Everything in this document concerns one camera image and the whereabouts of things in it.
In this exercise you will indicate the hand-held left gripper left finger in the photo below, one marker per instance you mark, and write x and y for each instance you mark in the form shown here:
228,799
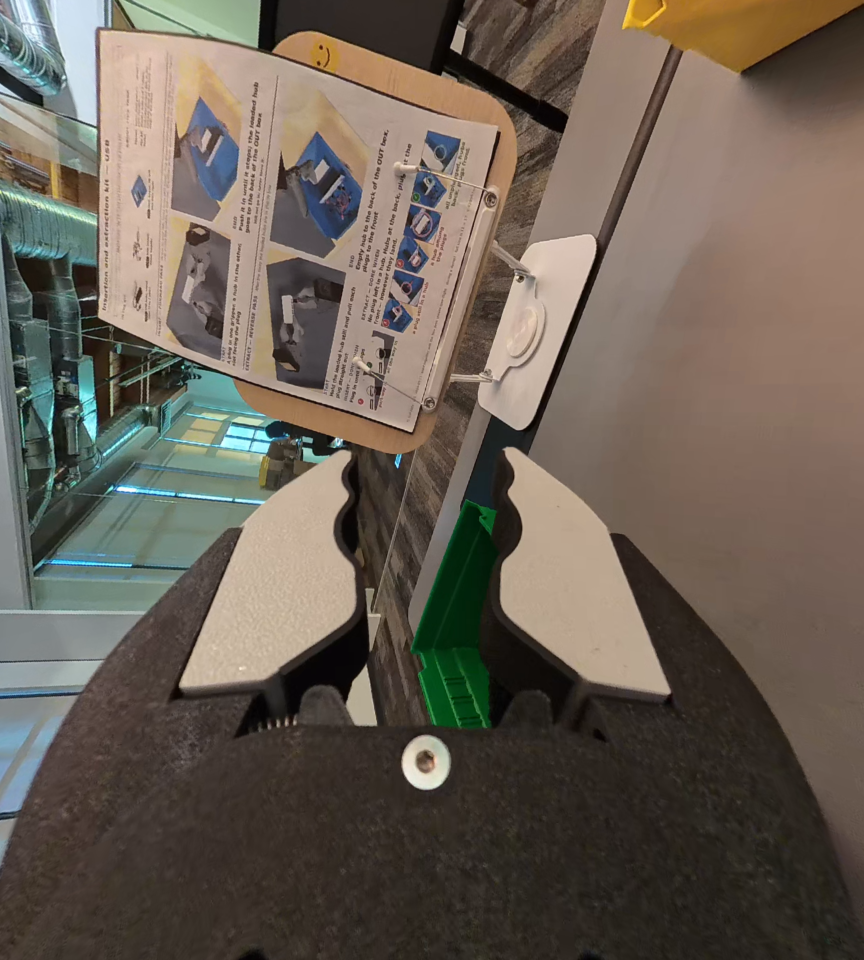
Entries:
274,593

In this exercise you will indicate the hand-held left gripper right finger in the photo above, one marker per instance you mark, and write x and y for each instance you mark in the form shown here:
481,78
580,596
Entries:
575,600

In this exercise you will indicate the green plastic bin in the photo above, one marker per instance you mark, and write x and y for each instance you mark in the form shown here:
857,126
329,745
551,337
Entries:
455,630

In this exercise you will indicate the yellow plastic bin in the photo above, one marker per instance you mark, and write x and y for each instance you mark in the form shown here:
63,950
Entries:
747,27

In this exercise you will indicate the instruction sheet on wooden board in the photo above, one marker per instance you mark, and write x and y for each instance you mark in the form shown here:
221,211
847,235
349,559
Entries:
297,225

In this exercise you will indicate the silver ventilation ducts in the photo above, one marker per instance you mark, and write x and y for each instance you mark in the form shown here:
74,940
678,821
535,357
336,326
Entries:
27,240

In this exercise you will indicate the black sign stand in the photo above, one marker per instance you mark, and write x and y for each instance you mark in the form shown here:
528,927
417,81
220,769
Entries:
357,23

